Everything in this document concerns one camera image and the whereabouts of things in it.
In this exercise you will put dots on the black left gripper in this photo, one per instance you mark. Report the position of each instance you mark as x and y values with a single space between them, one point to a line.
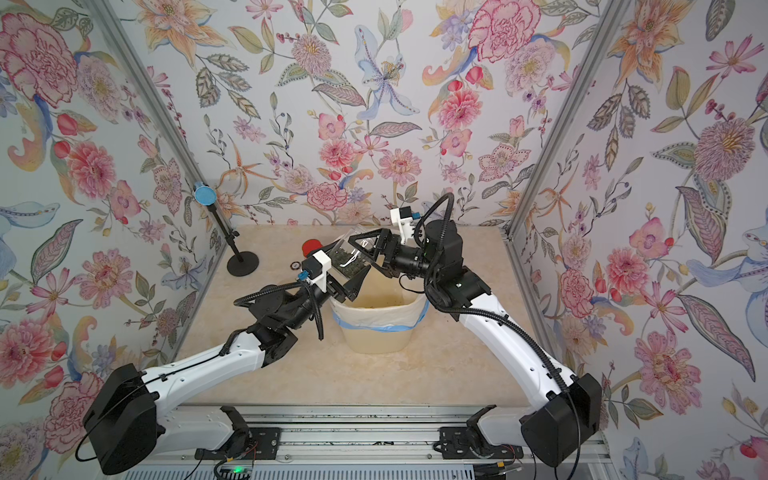
340 292

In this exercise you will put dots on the red lid tea jar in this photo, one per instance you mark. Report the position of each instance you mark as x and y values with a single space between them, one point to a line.
310 246

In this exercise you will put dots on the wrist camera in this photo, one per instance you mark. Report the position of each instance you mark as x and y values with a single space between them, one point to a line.
315 269
405 220

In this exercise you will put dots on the clear glass tea jar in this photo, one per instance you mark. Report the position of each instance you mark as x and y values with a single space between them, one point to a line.
346 260

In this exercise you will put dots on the black round-base stand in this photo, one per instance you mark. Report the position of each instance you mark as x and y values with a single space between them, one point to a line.
241 263

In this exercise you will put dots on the aluminium corner post left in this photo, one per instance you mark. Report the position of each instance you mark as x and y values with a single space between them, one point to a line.
105 18

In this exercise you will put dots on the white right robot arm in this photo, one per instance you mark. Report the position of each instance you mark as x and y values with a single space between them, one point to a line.
564 408

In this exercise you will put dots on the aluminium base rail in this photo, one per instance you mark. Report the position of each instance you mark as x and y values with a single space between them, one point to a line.
390 435

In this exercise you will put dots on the cream trash bin with liner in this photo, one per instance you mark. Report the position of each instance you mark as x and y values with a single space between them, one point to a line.
382 318

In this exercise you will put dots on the aluminium corner post right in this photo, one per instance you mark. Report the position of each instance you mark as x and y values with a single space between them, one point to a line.
606 28

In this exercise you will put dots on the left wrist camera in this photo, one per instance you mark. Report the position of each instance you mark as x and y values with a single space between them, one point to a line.
315 269

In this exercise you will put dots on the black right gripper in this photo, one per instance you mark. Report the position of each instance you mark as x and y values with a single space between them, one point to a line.
395 252

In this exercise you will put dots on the aluminium corner post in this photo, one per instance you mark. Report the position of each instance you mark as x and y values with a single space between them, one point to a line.
606 28
105 18

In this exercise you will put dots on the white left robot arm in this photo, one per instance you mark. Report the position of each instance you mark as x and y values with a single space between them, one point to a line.
198 366

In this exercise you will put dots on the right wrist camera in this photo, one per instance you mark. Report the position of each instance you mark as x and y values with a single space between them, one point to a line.
405 220

